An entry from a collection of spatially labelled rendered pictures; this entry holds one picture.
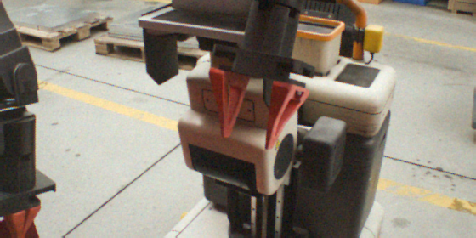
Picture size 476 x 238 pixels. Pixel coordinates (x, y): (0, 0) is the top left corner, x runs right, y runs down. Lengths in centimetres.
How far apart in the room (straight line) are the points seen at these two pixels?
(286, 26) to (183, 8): 41
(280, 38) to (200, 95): 48
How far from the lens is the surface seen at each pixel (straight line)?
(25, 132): 61
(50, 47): 415
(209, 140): 92
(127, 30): 367
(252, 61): 46
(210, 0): 81
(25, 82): 60
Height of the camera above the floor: 125
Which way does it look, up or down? 27 degrees down
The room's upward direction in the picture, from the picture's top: straight up
